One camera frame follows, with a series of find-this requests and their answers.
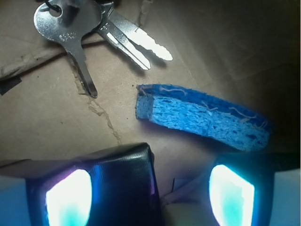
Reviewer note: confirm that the black tape piece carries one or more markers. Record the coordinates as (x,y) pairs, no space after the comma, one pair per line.
(7,85)

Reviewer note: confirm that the brown paper bag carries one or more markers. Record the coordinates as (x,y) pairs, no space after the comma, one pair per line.
(243,51)

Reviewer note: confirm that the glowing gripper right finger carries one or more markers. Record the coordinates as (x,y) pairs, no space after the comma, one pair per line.
(256,189)

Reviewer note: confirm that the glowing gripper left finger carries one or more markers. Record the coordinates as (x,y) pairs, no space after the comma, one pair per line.
(45,194)

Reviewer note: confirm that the blue sponge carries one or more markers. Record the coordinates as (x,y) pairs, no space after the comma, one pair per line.
(199,113)

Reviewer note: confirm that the silver key bunch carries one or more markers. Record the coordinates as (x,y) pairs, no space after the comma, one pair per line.
(73,24)

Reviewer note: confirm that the black tape-wrapped box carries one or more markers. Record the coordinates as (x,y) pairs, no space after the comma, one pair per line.
(124,187)

